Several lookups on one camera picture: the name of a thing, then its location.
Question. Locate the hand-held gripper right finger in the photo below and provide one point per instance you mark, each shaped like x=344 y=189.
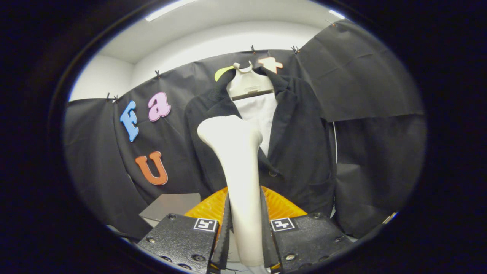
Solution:
x=308 y=239

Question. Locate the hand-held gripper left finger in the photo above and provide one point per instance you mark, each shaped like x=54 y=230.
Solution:
x=179 y=239

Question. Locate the grey drawer cabinet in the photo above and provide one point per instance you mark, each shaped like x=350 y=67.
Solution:
x=171 y=205

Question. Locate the white garment steamer head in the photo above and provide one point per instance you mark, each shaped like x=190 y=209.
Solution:
x=239 y=171

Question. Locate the black button jacket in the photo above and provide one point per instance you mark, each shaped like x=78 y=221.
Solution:
x=300 y=152

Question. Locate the cardboard box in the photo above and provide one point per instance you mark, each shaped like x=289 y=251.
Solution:
x=390 y=218

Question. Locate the white plastic hanger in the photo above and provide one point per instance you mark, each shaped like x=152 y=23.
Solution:
x=247 y=85

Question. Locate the black backdrop cloth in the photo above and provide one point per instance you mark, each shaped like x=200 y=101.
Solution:
x=95 y=152

